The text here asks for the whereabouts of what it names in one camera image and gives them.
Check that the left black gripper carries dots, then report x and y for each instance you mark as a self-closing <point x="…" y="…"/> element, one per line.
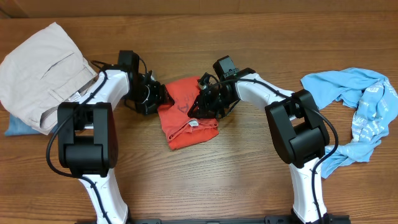
<point x="160" y="97"/>

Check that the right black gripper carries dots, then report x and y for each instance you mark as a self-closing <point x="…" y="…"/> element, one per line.
<point x="207" y="111"/>

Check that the red printed t-shirt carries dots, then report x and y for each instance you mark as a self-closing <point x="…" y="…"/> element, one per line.
<point x="180" y="129"/>

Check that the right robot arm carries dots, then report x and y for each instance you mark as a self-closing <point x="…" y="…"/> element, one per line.
<point x="297" y="130"/>

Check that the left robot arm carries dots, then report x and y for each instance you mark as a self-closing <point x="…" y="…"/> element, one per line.
<point x="86" y="132"/>

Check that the beige folded trousers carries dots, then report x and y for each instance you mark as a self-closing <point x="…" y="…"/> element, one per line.
<point x="44" y="71"/>

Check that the folded blue jeans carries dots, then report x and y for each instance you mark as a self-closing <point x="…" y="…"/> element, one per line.
<point x="18" y="128"/>

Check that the light blue t-shirt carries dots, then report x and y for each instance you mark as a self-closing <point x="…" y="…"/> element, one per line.
<point x="372" y="96"/>

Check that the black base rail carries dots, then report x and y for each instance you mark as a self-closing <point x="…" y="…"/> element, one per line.
<point x="211" y="221"/>

